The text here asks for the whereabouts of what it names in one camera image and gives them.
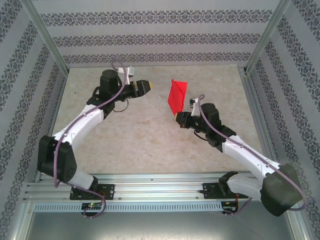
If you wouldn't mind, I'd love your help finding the red square paper sheet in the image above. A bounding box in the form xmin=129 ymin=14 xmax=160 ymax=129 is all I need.
xmin=166 ymin=78 xmax=189 ymax=117

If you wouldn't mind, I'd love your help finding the grey metal sheet tray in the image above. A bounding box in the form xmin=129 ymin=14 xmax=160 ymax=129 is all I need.
xmin=9 ymin=200 xmax=311 ymax=240

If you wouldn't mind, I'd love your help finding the small circuit board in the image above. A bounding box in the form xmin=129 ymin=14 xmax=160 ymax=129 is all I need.
xmin=221 ymin=199 xmax=239 ymax=213
xmin=81 ymin=202 xmax=103 ymax=211

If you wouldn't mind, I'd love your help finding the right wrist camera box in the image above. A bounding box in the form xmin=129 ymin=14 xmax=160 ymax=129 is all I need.
xmin=188 ymin=97 xmax=202 ymax=117

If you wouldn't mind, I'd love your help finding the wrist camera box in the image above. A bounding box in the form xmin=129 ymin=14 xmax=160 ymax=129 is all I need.
xmin=188 ymin=97 xmax=202 ymax=117
xmin=119 ymin=66 xmax=136 ymax=86

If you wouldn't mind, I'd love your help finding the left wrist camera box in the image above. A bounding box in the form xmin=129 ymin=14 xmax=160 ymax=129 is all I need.
xmin=119 ymin=66 xmax=136 ymax=86

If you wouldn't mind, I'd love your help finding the aluminium side rail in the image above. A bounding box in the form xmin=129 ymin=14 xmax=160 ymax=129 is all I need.
xmin=33 ymin=71 xmax=70 ymax=182
xmin=239 ymin=67 xmax=285 ymax=180

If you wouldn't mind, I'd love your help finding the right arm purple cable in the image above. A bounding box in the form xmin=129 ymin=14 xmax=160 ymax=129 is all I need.
xmin=197 ymin=94 xmax=307 ymax=217

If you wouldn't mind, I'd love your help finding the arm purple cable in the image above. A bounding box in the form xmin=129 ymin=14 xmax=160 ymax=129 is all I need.
xmin=197 ymin=94 xmax=307 ymax=217
xmin=53 ymin=59 xmax=131 ymax=220

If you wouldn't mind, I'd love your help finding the aluminium mounting rail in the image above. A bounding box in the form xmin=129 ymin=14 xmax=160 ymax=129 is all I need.
xmin=23 ymin=172 xmax=298 ymax=202

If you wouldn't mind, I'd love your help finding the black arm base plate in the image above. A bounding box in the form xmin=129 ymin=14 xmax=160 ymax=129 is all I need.
xmin=202 ymin=182 xmax=249 ymax=200
xmin=69 ymin=183 xmax=116 ymax=201

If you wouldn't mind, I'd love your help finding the aluminium frame post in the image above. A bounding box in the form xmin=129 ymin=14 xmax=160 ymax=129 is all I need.
xmin=21 ymin=0 xmax=70 ymax=74
xmin=244 ymin=0 xmax=293 ymax=75

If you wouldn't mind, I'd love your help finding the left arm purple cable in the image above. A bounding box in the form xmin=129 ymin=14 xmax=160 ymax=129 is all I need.
xmin=53 ymin=59 xmax=131 ymax=220

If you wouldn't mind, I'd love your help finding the slotted grey cable duct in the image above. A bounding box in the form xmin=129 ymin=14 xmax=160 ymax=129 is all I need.
xmin=33 ymin=201 xmax=223 ymax=212

